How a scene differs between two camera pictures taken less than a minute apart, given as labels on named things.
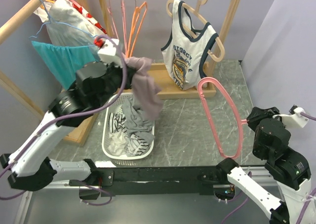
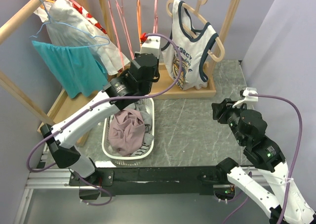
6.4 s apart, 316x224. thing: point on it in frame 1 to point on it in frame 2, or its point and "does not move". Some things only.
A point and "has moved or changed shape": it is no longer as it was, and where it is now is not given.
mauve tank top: [146, 89] to [126, 130]
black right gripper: [256, 112] to [226, 106]
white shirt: [68, 26] does not move
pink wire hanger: [124, 37] has moved or changed shape
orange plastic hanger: [137, 12] has moved or changed shape
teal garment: [65, 62] does not move
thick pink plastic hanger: [241, 121] to [155, 26]
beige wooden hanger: [195, 13] does not move
